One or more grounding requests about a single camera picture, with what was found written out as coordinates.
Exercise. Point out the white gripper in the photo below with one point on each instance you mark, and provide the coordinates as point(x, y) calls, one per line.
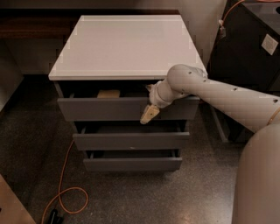
point(155, 96)

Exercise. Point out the yellow sponge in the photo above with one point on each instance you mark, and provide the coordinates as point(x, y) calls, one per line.
point(105, 94)

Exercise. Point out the grey top drawer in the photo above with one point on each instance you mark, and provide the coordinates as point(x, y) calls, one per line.
point(78, 100)

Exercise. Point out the grey drawer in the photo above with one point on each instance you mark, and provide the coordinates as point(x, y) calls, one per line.
point(78, 100)
point(133, 160)
point(131, 135)

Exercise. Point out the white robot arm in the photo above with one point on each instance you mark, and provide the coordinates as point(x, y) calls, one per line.
point(257, 189)

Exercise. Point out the grey middle drawer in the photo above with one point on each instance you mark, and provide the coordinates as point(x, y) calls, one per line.
point(131, 135)

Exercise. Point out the grey bottom drawer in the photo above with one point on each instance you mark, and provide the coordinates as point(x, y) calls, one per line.
point(133, 160)

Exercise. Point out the white cabinet countertop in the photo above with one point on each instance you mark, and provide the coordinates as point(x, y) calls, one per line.
point(117, 48)

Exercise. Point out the black cabinet on right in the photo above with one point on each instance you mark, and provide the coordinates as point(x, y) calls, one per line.
point(237, 57)

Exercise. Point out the white label sticker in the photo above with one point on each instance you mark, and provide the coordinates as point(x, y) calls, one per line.
point(269, 44)

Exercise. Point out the black plug on floor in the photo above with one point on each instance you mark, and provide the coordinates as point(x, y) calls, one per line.
point(54, 218)

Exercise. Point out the tan board corner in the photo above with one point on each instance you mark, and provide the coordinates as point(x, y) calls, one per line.
point(12, 210)

